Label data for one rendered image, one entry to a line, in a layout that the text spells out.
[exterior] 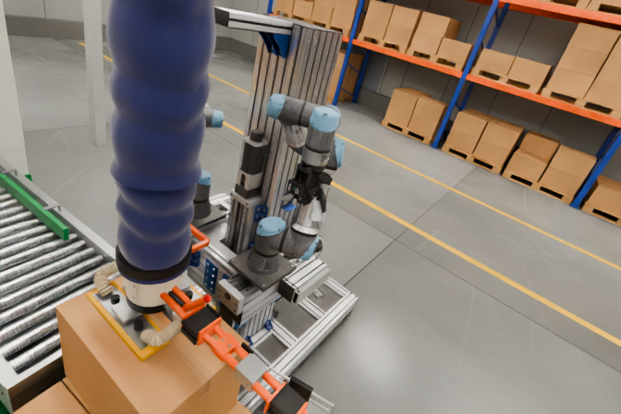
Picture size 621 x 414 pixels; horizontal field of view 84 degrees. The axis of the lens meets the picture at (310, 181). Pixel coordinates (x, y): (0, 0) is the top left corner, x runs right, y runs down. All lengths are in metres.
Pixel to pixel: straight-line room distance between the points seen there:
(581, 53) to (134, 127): 7.23
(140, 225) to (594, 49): 7.28
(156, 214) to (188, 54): 0.44
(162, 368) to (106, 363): 0.17
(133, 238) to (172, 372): 0.50
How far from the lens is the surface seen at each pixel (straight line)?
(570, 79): 7.59
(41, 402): 1.89
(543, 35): 8.94
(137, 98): 0.89
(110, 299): 1.43
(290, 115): 1.03
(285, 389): 1.08
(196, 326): 1.17
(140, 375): 1.40
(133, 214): 1.07
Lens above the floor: 2.11
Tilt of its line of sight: 27 degrees down
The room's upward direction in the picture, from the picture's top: 15 degrees clockwise
